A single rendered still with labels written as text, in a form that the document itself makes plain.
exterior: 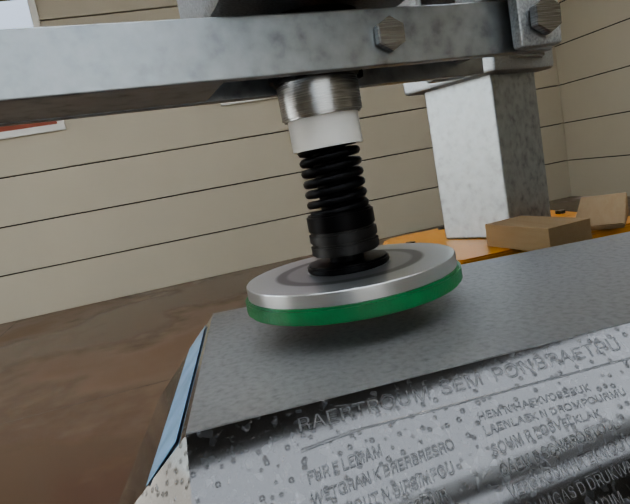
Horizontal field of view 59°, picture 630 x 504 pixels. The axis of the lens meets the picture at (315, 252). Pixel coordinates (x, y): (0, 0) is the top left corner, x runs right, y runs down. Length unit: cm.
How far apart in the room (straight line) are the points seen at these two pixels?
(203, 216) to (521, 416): 615
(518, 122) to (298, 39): 97
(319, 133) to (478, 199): 90
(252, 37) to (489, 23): 23
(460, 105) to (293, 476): 112
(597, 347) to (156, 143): 618
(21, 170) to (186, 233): 180
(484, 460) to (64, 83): 40
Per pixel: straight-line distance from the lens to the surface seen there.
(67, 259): 658
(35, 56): 47
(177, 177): 647
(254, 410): 42
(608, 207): 144
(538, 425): 43
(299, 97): 53
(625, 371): 48
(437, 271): 50
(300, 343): 54
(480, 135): 136
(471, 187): 139
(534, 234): 117
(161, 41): 48
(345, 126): 53
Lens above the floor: 102
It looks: 9 degrees down
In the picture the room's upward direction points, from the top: 10 degrees counter-clockwise
